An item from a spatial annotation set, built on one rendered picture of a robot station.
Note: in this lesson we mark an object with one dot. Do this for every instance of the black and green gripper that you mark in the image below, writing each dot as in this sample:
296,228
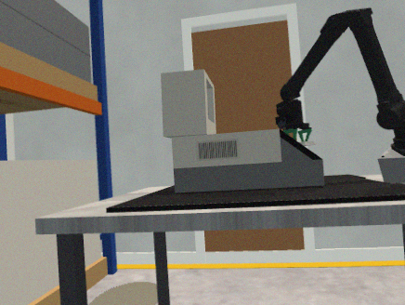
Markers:
298,123

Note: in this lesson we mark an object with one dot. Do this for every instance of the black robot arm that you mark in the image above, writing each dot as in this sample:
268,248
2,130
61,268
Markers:
391,115

